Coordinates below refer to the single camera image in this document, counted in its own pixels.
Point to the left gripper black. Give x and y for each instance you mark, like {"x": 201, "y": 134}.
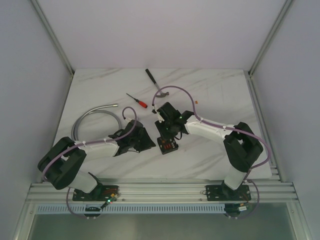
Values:
{"x": 144, "y": 139}

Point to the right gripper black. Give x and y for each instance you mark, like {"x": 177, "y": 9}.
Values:
{"x": 159, "y": 126}

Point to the black fuse box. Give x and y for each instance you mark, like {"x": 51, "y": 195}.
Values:
{"x": 167, "y": 146}

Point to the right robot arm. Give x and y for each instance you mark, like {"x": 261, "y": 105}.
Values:
{"x": 242, "y": 147}

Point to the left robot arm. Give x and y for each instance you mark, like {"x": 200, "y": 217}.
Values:
{"x": 61, "y": 166}

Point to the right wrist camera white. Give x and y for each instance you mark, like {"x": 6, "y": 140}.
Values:
{"x": 159, "y": 117}

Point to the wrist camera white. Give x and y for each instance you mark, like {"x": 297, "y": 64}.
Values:
{"x": 159, "y": 117}
{"x": 128, "y": 119}

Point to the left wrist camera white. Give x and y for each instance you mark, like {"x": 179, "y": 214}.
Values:
{"x": 128, "y": 119}

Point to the claw hammer black handle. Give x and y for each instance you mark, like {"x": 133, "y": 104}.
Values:
{"x": 160, "y": 94}

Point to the red handled screwdriver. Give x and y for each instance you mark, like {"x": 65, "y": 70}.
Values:
{"x": 141, "y": 103}

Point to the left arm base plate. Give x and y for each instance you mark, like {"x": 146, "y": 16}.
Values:
{"x": 99, "y": 193}

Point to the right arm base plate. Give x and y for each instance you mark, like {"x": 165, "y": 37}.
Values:
{"x": 221, "y": 192}

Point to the aluminium front rail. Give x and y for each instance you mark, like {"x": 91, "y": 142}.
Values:
{"x": 166, "y": 191}

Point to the slotted cable duct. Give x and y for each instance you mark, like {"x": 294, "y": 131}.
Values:
{"x": 132, "y": 208}

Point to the right aluminium frame post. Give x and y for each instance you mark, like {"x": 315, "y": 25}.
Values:
{"x": 278, "y": 22}

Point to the aluminium frame post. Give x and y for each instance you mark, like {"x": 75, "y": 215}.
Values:
{"x": 52, "y": 36}
{"x": 278, "y": 22}

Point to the left aluminium frame post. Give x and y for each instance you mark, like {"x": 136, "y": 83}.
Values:
{"x": 52, "y": 36}

